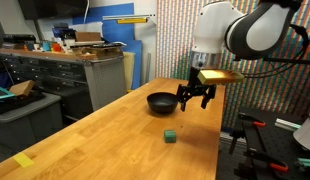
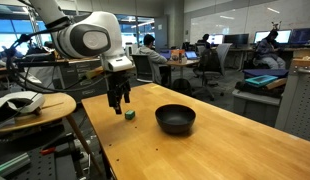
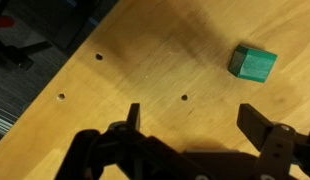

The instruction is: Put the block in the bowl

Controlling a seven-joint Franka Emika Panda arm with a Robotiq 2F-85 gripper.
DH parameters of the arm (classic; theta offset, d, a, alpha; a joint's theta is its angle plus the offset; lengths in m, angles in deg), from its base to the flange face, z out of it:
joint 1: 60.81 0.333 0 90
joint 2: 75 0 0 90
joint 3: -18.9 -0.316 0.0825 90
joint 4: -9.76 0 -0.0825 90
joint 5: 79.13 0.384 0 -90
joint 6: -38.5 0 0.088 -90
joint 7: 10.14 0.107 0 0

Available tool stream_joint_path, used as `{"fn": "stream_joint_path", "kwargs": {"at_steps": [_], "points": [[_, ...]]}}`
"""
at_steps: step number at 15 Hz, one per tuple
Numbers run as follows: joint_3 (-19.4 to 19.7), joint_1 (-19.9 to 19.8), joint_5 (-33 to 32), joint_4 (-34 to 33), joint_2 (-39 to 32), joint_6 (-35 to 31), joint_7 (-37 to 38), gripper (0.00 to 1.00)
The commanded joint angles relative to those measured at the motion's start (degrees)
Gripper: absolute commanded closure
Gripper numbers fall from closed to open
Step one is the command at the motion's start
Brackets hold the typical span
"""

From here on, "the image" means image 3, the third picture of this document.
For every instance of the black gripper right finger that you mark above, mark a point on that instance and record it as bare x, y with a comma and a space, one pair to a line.
278, 150

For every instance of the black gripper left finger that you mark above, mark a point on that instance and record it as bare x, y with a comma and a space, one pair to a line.
134, 116

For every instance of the green wooden block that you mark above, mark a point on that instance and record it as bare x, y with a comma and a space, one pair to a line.
256, 66

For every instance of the dark box with blue trim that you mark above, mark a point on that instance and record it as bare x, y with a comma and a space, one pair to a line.
68, 20

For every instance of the black stand leg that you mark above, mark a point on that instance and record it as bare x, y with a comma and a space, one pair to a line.
13, 55

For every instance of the small red object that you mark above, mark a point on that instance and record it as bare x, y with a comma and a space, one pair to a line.
3, 21

